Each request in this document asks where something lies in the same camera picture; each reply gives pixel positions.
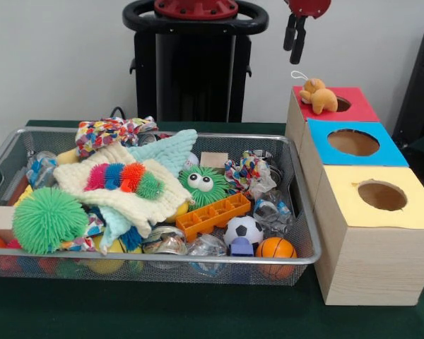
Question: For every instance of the multicolour spiky caterpillar toy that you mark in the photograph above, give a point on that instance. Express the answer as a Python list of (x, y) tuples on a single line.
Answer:
[(120, 178)]

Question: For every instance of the black upright panel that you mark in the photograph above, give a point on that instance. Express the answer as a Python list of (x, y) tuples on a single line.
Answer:
[(420, 92)]

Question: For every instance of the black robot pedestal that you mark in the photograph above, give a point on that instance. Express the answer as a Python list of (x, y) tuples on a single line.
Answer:
[(191, 78)]

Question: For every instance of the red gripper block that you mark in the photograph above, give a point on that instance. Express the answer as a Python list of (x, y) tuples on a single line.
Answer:
[(309, 7)]

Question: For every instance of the yellow ball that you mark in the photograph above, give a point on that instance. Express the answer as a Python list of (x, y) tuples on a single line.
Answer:
[(107, 263)]

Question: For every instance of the orange plastic toy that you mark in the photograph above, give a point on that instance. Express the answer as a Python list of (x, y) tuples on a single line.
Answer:
[(212, 217)]

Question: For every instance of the small green spiky ball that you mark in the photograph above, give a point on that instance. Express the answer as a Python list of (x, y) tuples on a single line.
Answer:
[(205, 189)]

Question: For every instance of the dark green table cloth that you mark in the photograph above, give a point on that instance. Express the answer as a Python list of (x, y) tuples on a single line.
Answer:
[(198, 311)]

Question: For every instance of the wooden box with three holes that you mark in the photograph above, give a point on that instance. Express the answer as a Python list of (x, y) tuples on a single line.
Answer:
[(374, 261)]

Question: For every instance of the small purple plastic toy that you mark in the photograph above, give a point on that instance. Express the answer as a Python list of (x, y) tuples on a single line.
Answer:
[(242, 247)]

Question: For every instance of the colourful polka dot cloth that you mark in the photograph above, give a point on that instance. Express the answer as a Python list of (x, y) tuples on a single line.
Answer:
[(106, 134), (246, 171)]

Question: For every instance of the brown plush toy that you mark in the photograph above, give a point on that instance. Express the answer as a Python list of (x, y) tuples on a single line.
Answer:
[(318, 97)]

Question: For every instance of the orange basketball toy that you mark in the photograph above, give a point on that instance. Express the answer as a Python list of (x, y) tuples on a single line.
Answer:
[(275, 248)]

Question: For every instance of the black and white soccer ball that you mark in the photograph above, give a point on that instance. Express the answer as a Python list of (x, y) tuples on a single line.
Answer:
[(244, 230)]

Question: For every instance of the mint green waffle cloth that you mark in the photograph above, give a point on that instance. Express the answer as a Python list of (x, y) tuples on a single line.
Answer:
[(166, 150)]

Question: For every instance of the cream yellow cloth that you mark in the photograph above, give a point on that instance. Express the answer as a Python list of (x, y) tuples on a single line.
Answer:
[(155, 201)]

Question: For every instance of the clear mesh bin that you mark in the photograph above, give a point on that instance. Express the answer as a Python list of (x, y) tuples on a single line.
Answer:
[(304, 233)]

